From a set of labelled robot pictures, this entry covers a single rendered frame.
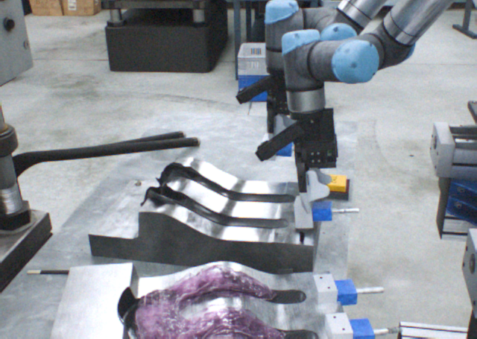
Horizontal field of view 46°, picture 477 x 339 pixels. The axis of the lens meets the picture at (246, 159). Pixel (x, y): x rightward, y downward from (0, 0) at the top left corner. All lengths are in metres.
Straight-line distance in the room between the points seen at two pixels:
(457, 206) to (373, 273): 1.16
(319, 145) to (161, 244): 0.41
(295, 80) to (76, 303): 0.57
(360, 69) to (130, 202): 0.68
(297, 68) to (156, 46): 4.09
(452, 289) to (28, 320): 1.82
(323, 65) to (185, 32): 4.04
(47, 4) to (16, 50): 6.18
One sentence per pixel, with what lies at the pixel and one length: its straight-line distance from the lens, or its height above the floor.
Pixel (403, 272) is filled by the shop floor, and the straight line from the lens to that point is 2.62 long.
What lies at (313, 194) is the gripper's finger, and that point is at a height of 0.99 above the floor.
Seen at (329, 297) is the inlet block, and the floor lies 0.87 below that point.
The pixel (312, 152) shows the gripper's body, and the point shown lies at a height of 1.07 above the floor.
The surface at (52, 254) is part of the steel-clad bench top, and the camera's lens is 1.38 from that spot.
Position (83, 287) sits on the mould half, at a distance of 1.08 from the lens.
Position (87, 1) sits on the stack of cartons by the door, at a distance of 7.68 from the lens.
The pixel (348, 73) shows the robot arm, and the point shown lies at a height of 1.25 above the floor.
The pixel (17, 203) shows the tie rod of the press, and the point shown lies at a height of 0.85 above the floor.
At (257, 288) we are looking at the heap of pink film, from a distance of 1.06.
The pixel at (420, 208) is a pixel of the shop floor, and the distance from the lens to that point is 3.09.
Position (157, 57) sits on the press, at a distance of 5.16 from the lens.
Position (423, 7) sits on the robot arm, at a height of 1.35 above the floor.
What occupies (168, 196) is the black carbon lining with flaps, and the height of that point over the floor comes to 0.92.
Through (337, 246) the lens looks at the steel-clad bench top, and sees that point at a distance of 1.33.
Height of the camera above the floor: 1.56
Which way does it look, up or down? 27 degrees down
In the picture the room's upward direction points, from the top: 1 degrees counter-clockwise
